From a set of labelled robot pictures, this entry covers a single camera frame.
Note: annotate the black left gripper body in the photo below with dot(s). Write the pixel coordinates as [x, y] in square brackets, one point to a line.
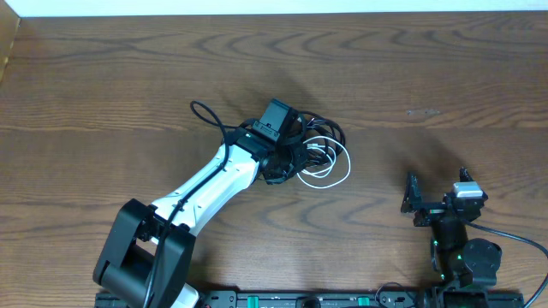
[288, 157]

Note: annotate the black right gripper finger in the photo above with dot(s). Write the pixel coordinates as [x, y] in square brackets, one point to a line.
[464, 175]
[412, 199]

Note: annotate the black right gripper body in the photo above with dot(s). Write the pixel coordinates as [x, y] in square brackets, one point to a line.
[430, 212]

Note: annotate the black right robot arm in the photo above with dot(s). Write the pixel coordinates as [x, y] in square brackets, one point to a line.
[468, 267]

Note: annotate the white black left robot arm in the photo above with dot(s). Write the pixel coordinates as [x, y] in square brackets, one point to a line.
[146, 257]

